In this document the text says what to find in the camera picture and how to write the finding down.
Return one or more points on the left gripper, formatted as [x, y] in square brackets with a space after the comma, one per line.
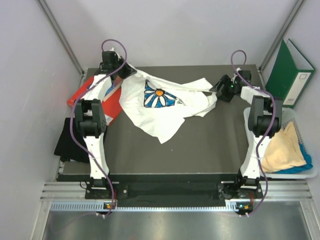
[128, 70]

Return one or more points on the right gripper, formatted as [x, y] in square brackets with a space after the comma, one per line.
[225, 80]

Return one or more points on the white flower print t-shirt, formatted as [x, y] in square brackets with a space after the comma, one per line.
[159, 107]

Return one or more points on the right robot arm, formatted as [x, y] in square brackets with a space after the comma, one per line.
[264, 120]

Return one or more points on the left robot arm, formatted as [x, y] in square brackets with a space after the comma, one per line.
[94, 110]

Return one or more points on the small blue orange book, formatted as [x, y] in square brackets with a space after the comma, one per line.
[116, 84]

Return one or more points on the large red book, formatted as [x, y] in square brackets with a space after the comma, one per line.
[111, 106]

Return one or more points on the green lever arch binder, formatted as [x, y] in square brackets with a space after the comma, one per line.
[290, 74]

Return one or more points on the peach orange t-shirt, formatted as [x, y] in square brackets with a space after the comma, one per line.
[283, 151]

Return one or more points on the folded black t-shirt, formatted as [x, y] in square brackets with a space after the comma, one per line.
[67, 149]

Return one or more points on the white plastic basket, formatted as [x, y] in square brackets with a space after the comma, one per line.
[289, 115]

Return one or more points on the teal blue t-shirt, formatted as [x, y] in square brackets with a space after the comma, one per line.
[299, 169]

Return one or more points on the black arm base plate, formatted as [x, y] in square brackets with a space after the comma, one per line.
[166, 191]

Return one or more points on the grey slotted cable duct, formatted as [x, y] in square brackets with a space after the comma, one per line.
[73, 206]

